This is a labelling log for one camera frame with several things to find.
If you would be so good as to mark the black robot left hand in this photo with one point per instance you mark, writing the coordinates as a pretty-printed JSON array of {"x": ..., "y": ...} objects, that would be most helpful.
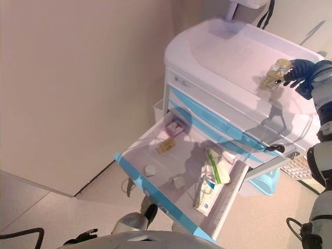
[{"x": 81, "y": 236}]

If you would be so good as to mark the white medical cart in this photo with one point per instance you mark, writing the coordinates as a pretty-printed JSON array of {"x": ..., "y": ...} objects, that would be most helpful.
[{"x": 233, "y": 52}]

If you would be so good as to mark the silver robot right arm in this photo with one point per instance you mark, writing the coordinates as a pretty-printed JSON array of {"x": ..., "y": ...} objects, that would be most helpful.
[{"x": 323, "y": 75}]

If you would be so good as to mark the light blue waste bin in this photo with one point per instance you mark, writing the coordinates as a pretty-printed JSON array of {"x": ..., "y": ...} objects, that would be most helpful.
[{"x": 264, "y": 182}]

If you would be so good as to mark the small white round container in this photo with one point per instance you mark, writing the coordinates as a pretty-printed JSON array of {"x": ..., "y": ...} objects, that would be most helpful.
[{"x": 150, "y": 170}]

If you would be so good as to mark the yellow pill blister pack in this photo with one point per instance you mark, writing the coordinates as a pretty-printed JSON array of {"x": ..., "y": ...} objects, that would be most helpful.
[{"x": 166, "y": 145}]

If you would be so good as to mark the purple box red print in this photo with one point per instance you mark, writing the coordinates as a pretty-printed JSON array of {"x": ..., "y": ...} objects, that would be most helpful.
[{"x": 175, "y": 128}]

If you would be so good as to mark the black cart key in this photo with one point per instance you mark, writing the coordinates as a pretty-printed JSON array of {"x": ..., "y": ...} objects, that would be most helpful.
[{"x": 275, "y": 148}]

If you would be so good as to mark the grey robot torso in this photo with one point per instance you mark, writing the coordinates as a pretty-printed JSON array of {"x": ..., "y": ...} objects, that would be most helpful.
[{"x": 129, "y": 241}]

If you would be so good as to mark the white perforated side basket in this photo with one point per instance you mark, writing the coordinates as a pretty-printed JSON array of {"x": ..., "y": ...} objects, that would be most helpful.
[{"x": 298, "y": 166}]

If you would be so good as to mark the blue white cart drawer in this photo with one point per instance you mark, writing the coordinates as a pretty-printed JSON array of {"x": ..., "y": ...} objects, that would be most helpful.
[
  {"x": 220, "y": 119},
  {"x": 155, "y": 190},
  {"x": 181, "y": 112}
]

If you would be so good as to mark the silver cart lock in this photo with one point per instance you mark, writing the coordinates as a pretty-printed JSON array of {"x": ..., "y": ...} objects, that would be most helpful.
[{"x": 294, "y": 155}]

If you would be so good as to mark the clear bottle yellow pills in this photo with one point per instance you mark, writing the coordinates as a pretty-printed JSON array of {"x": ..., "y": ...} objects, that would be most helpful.
[{"x": 272, "y": 76}]

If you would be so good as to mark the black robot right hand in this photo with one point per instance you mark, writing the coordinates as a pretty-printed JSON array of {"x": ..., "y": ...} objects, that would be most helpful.
[{"x": 301, "y": 70}]

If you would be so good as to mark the small white side bin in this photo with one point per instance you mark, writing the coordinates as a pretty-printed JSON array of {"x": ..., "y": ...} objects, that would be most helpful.
[{"x": 158, "y": 109}]

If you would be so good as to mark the blue white medicine box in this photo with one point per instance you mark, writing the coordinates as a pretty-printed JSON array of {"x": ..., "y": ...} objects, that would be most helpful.
[{"x": 205, "y": 195}]

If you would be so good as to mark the small white square packet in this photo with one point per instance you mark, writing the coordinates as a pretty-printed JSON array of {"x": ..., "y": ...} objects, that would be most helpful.
[{"x": 179, "y": 182}]

